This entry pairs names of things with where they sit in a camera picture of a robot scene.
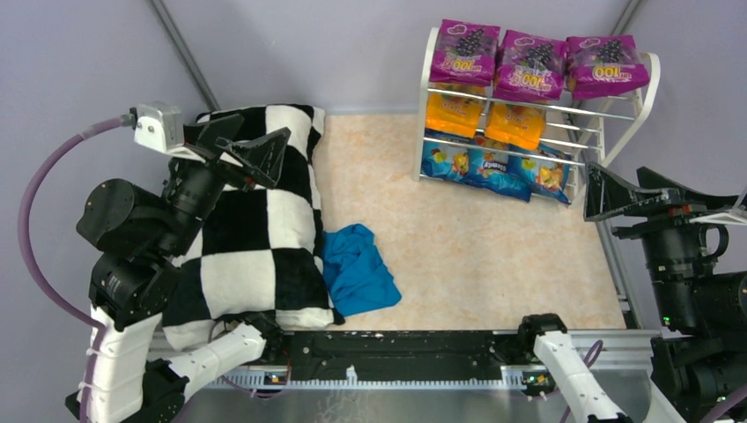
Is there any blue candy bag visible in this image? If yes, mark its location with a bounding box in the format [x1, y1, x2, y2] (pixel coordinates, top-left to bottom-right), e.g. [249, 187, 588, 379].
[508, 143, 572, 204]
[464, 149, 531, 203]
[421, 129, 470, 183]

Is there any orange candy bag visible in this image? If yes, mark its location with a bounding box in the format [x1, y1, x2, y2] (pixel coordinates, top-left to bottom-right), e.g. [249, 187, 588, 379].
[425, 93, 484, 138]
[484, 103, 546, 150]

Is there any purple candy bag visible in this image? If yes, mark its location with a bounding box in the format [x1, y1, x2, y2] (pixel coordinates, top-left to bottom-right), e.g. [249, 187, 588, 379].
[429, 19, 501, 87]
[566, 34, 650, 101]
[493, 30, 568, 102]

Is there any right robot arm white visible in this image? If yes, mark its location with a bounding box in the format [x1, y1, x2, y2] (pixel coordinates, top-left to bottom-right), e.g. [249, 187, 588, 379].
[583, 162, 746, 422]

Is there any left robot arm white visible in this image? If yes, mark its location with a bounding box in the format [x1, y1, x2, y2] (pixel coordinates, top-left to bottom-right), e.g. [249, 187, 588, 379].
[65, 114, 291, 422]

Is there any blue candy bag on shelf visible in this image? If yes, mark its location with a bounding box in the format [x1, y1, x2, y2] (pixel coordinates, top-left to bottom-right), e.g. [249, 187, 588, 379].
[464, 149, 531, 203]

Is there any black white checkered pillow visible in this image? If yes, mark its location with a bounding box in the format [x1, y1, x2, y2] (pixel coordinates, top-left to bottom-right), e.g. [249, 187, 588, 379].
[162, 104, 344, 351]

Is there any blue cloth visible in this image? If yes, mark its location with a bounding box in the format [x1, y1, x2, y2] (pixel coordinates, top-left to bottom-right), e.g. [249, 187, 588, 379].
[322, 224, 402, 317]

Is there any white metal wire shelf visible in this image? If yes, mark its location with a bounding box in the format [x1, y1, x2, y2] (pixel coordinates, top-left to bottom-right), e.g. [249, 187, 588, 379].
[412, 26, 662, 203]

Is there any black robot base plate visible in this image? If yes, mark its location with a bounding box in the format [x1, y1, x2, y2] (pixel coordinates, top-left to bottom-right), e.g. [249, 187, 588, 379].
[251, 330, 537, 382]

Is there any aluminium frame rail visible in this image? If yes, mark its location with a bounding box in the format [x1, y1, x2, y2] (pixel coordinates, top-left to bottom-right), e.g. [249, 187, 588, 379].
[125, 330, 672, 423]

